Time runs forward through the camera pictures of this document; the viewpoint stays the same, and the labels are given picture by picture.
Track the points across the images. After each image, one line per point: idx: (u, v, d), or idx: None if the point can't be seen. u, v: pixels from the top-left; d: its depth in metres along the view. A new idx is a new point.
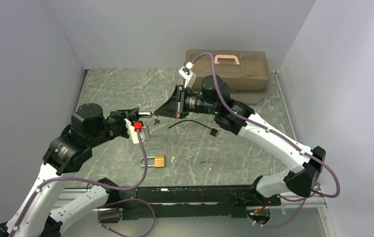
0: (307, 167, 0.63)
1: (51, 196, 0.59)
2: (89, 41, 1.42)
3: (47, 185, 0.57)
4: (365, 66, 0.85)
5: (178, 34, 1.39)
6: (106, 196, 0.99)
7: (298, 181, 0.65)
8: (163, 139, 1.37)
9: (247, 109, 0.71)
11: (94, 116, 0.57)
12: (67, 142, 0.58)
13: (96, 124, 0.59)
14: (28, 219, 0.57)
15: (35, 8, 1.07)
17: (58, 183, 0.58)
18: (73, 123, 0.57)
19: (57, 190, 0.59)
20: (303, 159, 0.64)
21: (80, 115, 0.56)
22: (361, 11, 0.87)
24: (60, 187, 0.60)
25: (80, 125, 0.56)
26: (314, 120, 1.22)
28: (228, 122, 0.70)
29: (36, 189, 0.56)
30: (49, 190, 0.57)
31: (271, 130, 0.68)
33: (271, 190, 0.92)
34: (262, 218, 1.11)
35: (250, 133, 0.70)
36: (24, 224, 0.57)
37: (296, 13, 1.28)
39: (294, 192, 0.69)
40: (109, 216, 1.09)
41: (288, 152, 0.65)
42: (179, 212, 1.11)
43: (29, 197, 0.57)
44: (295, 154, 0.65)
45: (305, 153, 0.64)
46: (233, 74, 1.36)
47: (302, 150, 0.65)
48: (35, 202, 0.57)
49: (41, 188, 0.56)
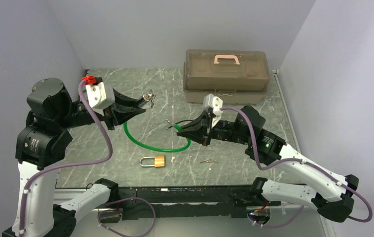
0: (345, 198, 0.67)
1: (44, 192, 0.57)
2: (89, 41, 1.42)
3: (34, 183, 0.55)
4: (366, 66, 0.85)
5: (178, 34, 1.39)
6: (108, 192, 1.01)
7: (334, 209, 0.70)
8: (163, 139, 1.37)
9: (277, 139, 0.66)
11: (54, 94, 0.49)
12: (36, 133, 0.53)
13: (59, 102, 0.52)
14: (30, 219, 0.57)
15: (34, 8, 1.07)
17: (45, 178, 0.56)
18: (33, 109, 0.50)
19: (48, 184, 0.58)
20: (340, 189, 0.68)
21: (36, 97, 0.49)
22: (362, 10, 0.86)
24: (50, 181, 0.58)
25: (40, 107, 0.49)
26: (314, 121, 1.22)
28: None
29: (24, 190, 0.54)
30: (38, 188, 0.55)
31: (307, 162, 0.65)
33: (280, 198, 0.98)
34: (262, 218, 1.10)
35: (286, 167, 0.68)
36: (29, 225, 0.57)
37: (296, 14, 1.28)
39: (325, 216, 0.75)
40: (109, 216, 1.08)
41: (325, 183, 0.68)
42: (179, 212, 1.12)
43: (21, 199, 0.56)
44: (332, 185, 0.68)
45: (342, 185, 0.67)
46: (232, 74, 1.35)
47: (339, 181, 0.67)
48: (30, 202, 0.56)
49: (29, 187, 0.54)
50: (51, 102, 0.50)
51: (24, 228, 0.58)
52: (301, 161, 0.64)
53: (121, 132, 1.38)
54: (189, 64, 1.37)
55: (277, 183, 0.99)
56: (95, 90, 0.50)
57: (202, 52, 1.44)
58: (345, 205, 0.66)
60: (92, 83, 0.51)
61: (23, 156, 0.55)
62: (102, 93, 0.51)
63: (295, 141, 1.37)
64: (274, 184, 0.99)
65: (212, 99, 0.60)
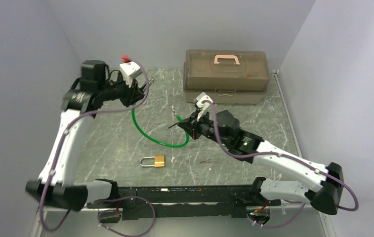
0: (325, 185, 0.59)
1: (77, 139, 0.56)
2: (89, 41, 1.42)
3: (74, 126, 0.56)
4: (366, 66, 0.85)
5: (178, 34, 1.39)
6: (110, 187, 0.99)
7: (324, 203, 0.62)
8: (163, 139, 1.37)
9: (256, 138, 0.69)
11: (101, 63, 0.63)
12: (81, 91, 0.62)
13: (101, 72, 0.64)
14: (63, 162, 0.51)
15: (35, 8, 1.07)
17: (84, 124, 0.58)
18: (83, 73, 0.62)
19: (81, 134, 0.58)
20: (319, 178, 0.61)
21: (88, 64, 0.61)
22: (362, 10, 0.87)
24: (83, 132, 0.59)
25: (91, 70, 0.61)
26: (314, 121, 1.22)
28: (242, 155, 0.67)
29: (63, 131, 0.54)
30: (77, 131, 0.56)
31: (283, 153, 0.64)
33: (279, 196, 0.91)
34: (262, 218, 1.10)
35: (263, 160, 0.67)
36: (60, 169, 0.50)
37: (296, 14, 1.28)
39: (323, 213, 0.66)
40: (109, 216, 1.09)
41: (303, 173, 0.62)
42: (179, 212, 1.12)
43: (58, 141, 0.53)
44: (311, 174, 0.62)
45: (320, 172, 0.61)
46: (231, 74, 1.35)
47: (316, 168, 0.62)
48: (66, 142, 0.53)
49: (69, 129, 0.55)
50: (98, 70, 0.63)
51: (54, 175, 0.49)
52: (277, 153, 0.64)
53: (121, 132, 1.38)
54: (189, 64, 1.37)
55: (275, 181, 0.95)
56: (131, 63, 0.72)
57: (202, 52, 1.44)
58: (325, 194, 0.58)
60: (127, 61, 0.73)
61: (68, 107, 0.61)
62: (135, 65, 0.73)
63: (295, 141, 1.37)
64: (271, 182, 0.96)
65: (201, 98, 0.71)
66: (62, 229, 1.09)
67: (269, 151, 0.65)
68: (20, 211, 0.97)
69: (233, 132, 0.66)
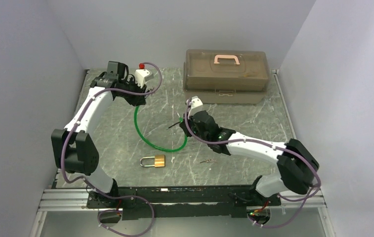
0: (280, 158, 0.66)
1: (100, 107, 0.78)
2: (89, 41, 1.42)
3: (100, 96, 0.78)
4: (366, 66, 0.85)
5: (178, 34, 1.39)
6: (110, 180, 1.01)
7: (287, 177, 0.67)
8: (163, 139, 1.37)
9: (230, 130, 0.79)
11: (123, 64, 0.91)
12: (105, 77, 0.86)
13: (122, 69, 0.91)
14: (87, 118, 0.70)
15: (35, 8, 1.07)
17: (105, 97, 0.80)
18: (109, 67, 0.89)
19: (103, 105, 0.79)
20: (276, 152, 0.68)
21: (113, 63, 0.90)
22: (362, 10, 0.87)
24: (103, 104, 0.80)
25: (116, 66, 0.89)
26: (314, 121, 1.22)
28: (218, 146, 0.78)
29: (92, 97, 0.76)
30: (101, 99, 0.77)
31: (247, 138, 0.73)
33: (271, 189, 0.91)
34: (262, 218, 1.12)
35: (234, 148, 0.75)
36: (84, 122, 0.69)
37: (296, 14, 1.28)
39: (298, 190, 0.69)
40: (109, 216, 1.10)
41: (263, 151, 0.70)
42: (179, 212, 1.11)
43: (85, 104, 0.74)
44: (270, 151, 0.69)
45: (276, 147, 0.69)
46: (232, 74, 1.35)
47: (274, 145, 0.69)
48: (93, 105, 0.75)
49: (96, 97, 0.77)
50: (119, 67, 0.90)
51: (78, 125, 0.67)
52: (242, 139, 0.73)
53: (121, 132, 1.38)
54: (189, 64, 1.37)
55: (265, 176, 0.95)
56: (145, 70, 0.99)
57: (202, 52, 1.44)
58: (280, 165, 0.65)
60: (143, 67, 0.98)
61: (95, 85, 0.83)
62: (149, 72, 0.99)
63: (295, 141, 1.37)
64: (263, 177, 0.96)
65: (193, 99, 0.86)
66: (63, 229, 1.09)
67: (234, 139, 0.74)
68: (20, 210, 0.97)
69: (208, 127, 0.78)
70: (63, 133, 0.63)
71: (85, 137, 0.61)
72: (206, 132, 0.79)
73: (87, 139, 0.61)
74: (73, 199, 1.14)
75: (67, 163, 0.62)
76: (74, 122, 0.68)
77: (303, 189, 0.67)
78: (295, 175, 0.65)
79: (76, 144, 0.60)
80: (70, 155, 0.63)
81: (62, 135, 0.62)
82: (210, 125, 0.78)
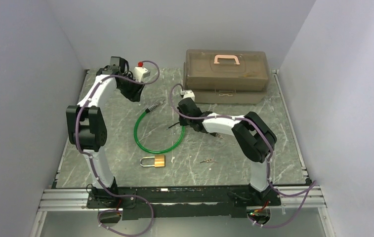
0: (235, 126, 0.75)
1: (106, 91, 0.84)
2: (89, 41, 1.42)
3: (106, 81, 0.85)
4: (366, 67, 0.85)
5: (178, 34, 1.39)
6: (111, 177, 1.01)
7: (241, 143, 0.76)
8: (163, 139, 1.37)
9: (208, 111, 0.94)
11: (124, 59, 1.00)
12: (109, 67, 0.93)
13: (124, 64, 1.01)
14: (97, 97, 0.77)
15: (34, 8, 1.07)
17: (111, 83, 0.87)
18: (113, 60, 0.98)
19: (108, 89, 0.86)
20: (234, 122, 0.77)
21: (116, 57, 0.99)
22: (362, 11, 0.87)
24: (108, 89, 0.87)
25: (119, 59, 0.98)
26: (314, 121, 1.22)
28: (198, 127, 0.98)
29: (100, 80, 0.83)
30: (107, 84, 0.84)
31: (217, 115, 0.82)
33: (260, 179, 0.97)
34: (262, 218, 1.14)
35: (208, 124, 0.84)
36: (95, 100, 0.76)
37: (296, 14, 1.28)
39: (250, 156, 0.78)
40: (109, 216, 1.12)
41: (226, 123, 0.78)
42: (178, 212, 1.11)
43: (94, 86, 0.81)
44: (231, 123, 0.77)
45: (236, 118, 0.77)
46: (232, 74, 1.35)
47: (234, 117, 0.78)
48: (101, 88, 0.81)
49: (103, 80, 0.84)
50: (122, 61, 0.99)
51: (90, 102, 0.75)
52: (213, 115, 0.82)
53: (121, 132, 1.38)
54: (189, 64, 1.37)
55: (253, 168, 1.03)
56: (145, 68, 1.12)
57: (202, 52, 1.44)
58: (233, 130, 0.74)
60: (142, 65, 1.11)
61: (101, 72, 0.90)
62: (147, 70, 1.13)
63: (295, 141, 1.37)
64: None
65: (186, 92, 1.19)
66: (63, 229, 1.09)
67: (207, 116, 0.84)
68: (20, 210, 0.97)
69: (189, 110, 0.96)
70: (77, 108, 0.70)
71: (98, 110, 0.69)
72: (188, 113, 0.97)
73: (98, 113, 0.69)
74: (74, 199, 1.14)
75: (80, 137, 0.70)
76: (86, 99, 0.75)
77: (253, 154, 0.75)
78: (248, 140, 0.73)
79: (89, 118, 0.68)
80: (83, 130, 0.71)
81: (76, 110, 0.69)
82: (190, 108, 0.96)
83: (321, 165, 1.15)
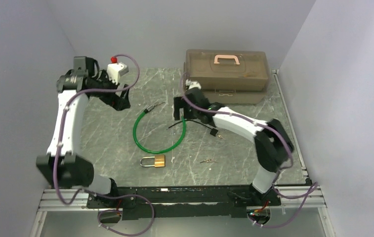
0: (258, 134, 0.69)
1: (77, 116, 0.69)
2: (89, 41, 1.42)
3: (73, 102, 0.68)
4: (366, 67, 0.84)
5: (178, 34, 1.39)
6: (109, 181, 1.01)
7: (260, 151, 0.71)
8: (163, 139, 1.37)
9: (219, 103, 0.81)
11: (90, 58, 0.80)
12: (71, 75, 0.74)
13: (90, 64, 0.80)
14: (69, 134, 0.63)
15: (34, 8, 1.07)
17: (80, 102, 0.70)
18: (76, 63, 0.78)
19: (79, 110, 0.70)
20: (256, 128, 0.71)
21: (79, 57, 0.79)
22: (362, 11, 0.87)
24: (80, 109, 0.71)
25: (83, 61, 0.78)
26: (314, 121, 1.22)
28: (206, 118, 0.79)
29: (65, 106, 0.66)
30: (75, 107, 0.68)
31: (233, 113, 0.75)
33: (264, 182, 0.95)
34: (262, 218, 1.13)
35: (218, 121, 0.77)
36: (67, 140, 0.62)
37: (296, 14, 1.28)
39: (268, 166, 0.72)
40: (109, 216, 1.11)
41: (245, 127, 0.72)
42: (178, 212, 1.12)
43: (61, 119, 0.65)
44: (251, 127, 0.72)
45: (258, 123, 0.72)
46: (232, 74, 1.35)
47: (255, 122, 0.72)
48: (69, 118, 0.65)
49: (69, 105, 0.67)
50: (86, 61, 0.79)
51: (62, 146, 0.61)
52: (228, 113, 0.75)
53: (121, 132, 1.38)
54: (189, 64, 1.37)
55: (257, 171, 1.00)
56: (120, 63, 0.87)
57: (202, 52, 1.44)
58: (257, 138, 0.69)
60: (115, 61, 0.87)
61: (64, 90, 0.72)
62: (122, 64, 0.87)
63: (296, 141, 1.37)
64: None
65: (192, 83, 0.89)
66: (63, 229, 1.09)
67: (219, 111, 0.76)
68: (20, 210, 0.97)
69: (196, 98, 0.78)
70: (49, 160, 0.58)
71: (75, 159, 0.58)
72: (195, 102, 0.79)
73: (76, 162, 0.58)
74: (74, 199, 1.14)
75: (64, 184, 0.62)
76: (57, 143, 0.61)
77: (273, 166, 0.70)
78: (270, 151, 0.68)
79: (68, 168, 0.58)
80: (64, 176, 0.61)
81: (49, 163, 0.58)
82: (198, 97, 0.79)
83: (321, 165, 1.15)
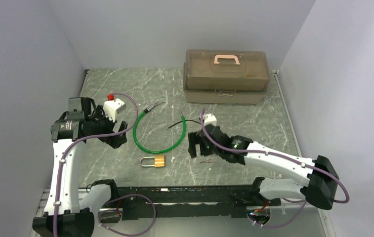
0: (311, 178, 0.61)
1: (75, 165, 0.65)
2: (89, 42, 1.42)
3: (69, 153, 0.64)
4: (366, 68, 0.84)
5: (178, 34, 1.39)
6: (107, 185, 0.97)
7: (312, 194, 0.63)
8: (163, 139, 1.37)
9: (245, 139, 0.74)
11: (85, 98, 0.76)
12: (66, 120, 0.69)
13: (86, 104, 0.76)
14: (66, 190, 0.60)
15: (34, 8, 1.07)
17: (77, 149, 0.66)
18: (70, 105, 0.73)
19: (77, 159, 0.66)
20: (307, 171, 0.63)
21: (73, 99, 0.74)
22: (362, 11, 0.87)
24: (78, 156, 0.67)
25: (79, 102, 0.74)
26: (313, 121, 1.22)
28: (233, 157, 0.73)
29: (61, 160, 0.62)
30: (72, 158, 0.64)
31: (270, 151, 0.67)
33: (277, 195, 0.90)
34: (262, 218, 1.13)
35: (252, 160, 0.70)
36: (64, 198, 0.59)
37: (296, 14, 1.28)
39: (318, 205, 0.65)
40: (109, 216, 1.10)
41: (291, 168, 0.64)
42: (178, 212, 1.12)
43: (57, 176, 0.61)
44: (298, 169, 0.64)
45: (307, 165, 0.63)
46: (232, 75, 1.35)
47: (302, 162, 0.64)
48: (66, 172, 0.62)
49: (65, 157, 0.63)
50: (83, 102, 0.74)
51: (60, 205, 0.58)
52: (265, 152, 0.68)
53: None
54: (189, 64, 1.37)
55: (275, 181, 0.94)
56: (117, 100, 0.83)
57: (202, 52, 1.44)
58: (312, 185, 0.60)
60: (112, 98, 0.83)
61: (59, 138, 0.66)
62: (120, 101, 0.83)
63: (295, 140, 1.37)
64: (270, 181, 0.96)
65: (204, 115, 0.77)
66: None
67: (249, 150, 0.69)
68: (20, 211, 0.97)
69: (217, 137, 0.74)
70: (47, 221, 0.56)
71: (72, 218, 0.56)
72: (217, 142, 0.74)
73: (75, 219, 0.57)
74: None
75: None
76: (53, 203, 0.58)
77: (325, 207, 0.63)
78: (326, 195, 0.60)
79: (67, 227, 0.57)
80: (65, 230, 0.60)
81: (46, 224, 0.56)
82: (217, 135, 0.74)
83: None
